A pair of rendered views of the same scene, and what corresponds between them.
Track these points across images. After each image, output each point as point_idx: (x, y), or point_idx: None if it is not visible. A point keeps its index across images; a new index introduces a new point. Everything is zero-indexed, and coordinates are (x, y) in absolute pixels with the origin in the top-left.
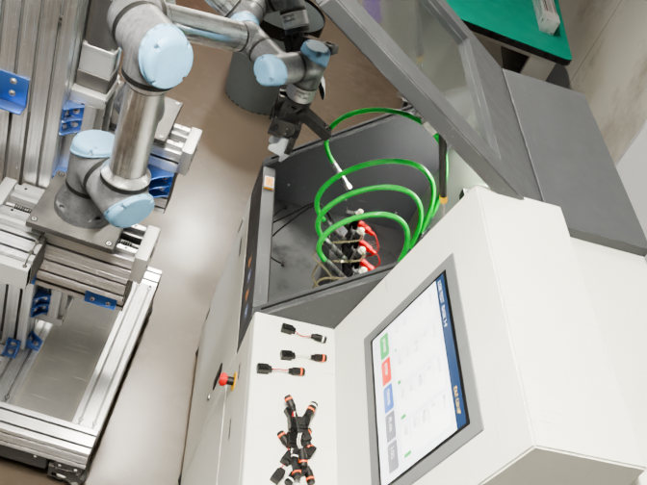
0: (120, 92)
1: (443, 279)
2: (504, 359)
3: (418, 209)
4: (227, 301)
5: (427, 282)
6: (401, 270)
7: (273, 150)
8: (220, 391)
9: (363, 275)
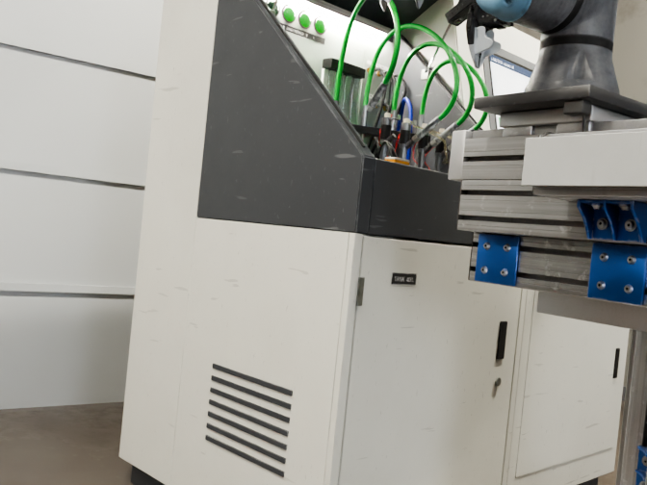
0: (614, 71)
1: (492, 55)
2: (535, 43)
3: (408, 63)
4: (435, 333)
5: (487, 67)
6: (468, 88)
7: (494, 50)
8: (524, 314)
9: (470, 114)
